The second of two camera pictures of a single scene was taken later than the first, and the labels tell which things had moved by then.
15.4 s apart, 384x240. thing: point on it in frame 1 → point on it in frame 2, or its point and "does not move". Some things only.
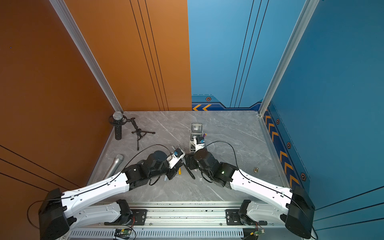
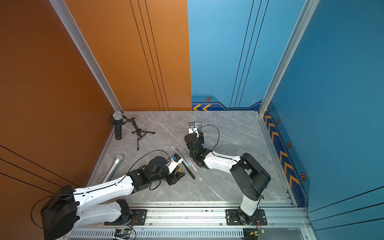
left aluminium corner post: x=67 y=18 does not move
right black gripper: x=190 y=160 → x=201 y=137
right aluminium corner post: x=305 y=17 does not move
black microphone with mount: x=117 y=120 does not move
